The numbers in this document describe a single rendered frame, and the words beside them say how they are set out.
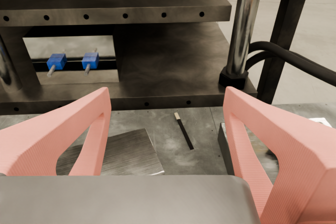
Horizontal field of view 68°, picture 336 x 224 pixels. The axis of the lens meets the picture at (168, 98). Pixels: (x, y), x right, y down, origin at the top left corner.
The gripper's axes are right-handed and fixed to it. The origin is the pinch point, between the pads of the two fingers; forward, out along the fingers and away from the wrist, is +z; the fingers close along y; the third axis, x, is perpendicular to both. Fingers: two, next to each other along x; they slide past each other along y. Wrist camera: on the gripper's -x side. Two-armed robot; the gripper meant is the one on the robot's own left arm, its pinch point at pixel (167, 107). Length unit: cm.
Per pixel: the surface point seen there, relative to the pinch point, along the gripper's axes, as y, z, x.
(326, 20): -225, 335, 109
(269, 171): -16.7, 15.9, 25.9
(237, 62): -22, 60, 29
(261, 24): -130, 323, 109
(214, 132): -13, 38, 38
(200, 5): -10, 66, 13
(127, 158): 7.3, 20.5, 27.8
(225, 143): -13.2, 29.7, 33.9
